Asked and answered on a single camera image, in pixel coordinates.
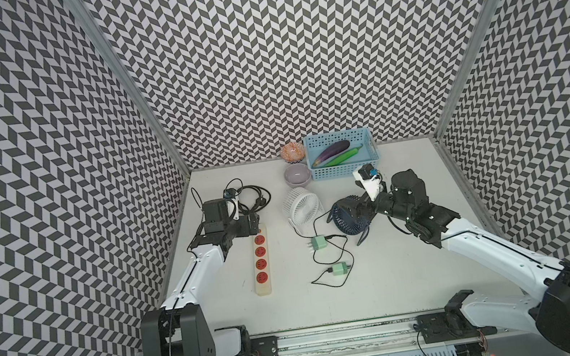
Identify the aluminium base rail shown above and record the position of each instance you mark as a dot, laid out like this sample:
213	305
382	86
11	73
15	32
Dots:
341	345

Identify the green adapter of navy fan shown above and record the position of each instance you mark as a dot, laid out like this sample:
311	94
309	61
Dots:
339	269

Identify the green chili pepper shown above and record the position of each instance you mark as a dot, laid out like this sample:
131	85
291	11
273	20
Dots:
343	157

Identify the beige red power strip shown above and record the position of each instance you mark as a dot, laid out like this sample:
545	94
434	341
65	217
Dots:
261	262

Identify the navy blue desk fan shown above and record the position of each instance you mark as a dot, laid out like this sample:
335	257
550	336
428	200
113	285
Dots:
338	215

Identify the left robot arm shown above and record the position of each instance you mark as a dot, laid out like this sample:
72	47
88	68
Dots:
179	327

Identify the light blue perforated basket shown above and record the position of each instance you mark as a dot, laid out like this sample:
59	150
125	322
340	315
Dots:
338	154

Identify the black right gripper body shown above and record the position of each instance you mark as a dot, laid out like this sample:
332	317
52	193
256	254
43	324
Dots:
384	202

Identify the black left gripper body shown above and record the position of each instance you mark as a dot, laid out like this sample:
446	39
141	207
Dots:
239	227

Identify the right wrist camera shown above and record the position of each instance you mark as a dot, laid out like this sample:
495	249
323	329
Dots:
370	179

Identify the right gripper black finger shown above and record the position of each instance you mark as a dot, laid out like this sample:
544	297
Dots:
361	220
363	201

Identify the lilac ceramic bowl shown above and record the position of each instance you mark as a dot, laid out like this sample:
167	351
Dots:
297	175

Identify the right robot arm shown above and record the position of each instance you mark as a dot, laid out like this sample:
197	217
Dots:
544	306

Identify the green adapter of white fan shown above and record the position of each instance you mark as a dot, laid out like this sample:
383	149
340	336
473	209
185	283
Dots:
319	242

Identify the purple eggplant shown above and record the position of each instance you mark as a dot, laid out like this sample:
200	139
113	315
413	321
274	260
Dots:
331	151

